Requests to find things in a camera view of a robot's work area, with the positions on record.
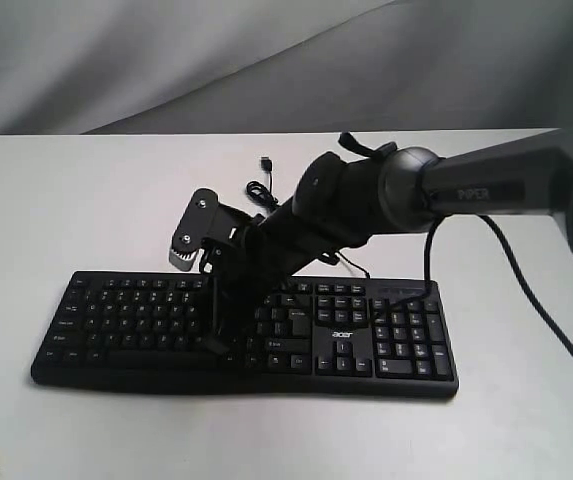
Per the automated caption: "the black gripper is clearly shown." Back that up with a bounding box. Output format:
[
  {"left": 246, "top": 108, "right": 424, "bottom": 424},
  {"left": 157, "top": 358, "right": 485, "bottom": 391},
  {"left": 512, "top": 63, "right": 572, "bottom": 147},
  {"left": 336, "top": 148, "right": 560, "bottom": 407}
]
[{"left": 200, "top": 212, "right": 286, "bottom": 354}]

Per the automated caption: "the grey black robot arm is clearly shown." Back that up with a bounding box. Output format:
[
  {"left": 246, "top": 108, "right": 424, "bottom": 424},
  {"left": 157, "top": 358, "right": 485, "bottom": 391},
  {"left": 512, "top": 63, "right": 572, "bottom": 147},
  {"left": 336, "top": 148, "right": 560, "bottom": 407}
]
[{"left": 203, "top": 129, "right": 573, "bottom": 354}]

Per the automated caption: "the black acer keyboard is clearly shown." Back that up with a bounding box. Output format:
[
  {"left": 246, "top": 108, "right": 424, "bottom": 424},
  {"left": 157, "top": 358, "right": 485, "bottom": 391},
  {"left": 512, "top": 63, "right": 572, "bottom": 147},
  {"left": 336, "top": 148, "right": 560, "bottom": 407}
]
[{"left": 30, "top": 271, "right": 459, "bottom": 399}]

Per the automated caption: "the grey backdrop cloth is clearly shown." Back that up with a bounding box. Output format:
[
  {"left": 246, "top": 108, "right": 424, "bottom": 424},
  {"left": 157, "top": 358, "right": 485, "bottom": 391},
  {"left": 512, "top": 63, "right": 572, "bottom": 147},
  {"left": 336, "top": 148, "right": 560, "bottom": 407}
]
[{"left": 0, "top": 1, "right": 573, "bottom": 135}]

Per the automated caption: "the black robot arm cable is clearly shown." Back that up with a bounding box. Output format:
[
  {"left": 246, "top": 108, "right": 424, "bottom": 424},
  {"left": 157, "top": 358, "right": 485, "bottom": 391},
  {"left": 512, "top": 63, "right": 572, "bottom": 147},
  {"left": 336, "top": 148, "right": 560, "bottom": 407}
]
[{"left": 370, "top": 215, "right": 573, "bottom": 480}]

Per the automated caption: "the black keyboard usb cable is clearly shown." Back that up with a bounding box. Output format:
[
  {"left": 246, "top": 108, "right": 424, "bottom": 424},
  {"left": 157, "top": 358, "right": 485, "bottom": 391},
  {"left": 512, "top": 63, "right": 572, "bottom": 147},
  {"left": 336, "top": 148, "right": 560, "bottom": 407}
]
[{"left": 243, "top": 156, "right": 373, "bottom": 281}]

